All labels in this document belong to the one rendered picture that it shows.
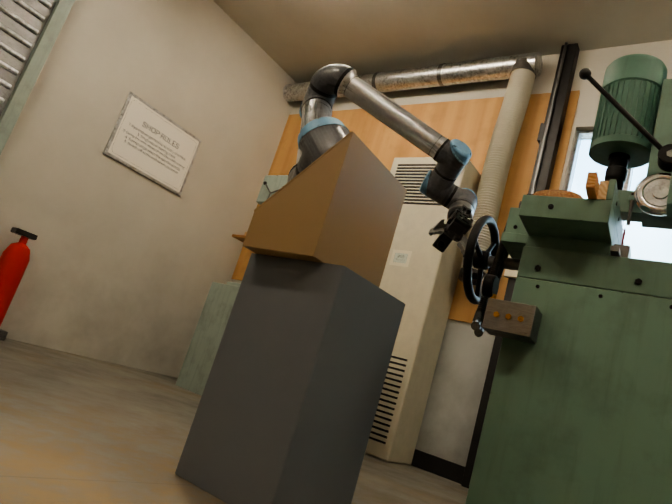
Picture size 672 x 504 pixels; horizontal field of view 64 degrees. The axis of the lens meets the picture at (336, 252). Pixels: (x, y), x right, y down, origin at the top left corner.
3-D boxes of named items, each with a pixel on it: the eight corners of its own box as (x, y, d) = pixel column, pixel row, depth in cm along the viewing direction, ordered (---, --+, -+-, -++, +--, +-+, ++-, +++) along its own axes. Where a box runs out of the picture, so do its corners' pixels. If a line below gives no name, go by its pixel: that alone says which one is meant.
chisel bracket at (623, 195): (590, 223, 166) (595, 197, 168) (642, 227, 158) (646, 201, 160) (587, 213, 160) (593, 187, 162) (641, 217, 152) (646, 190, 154)
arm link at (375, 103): (332, 47, 205) (479, 149, 193) (320, 76, 213) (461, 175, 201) (316, 52, 196) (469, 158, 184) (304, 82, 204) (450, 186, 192)
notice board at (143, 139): (179, 196, 396) (200, 140, 406) (180, 196, 395) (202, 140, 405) (102, 153, 347) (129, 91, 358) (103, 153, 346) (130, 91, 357)
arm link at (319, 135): (328, 146, 142) (305, 107, 152) (306, 194, 153) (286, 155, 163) (375, 150, 150) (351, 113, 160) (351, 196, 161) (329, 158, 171)
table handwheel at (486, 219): (477, 196, 171) (450, 274, 159) (543, 200, 160) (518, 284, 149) (494, 246, 192) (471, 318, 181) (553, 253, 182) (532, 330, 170)
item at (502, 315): (488, 334, 143) (494, 305, 145) (535, 344, 136) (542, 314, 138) (479, 326, 136) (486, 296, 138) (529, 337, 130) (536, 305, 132)
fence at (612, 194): (618, 276, 178) (621, 261, 180) (624, 277, 177) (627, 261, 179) (605, 199, 130) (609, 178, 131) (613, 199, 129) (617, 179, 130)
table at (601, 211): (525, 280, 193) (528, 264, 194) (620, 294, 176) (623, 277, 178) (481, 211, 144) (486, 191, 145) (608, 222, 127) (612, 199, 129)
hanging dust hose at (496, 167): (461, 284, 326) (511, 84, 358) (489, 288, 315) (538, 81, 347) (450, 275, 313) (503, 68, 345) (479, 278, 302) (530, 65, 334)
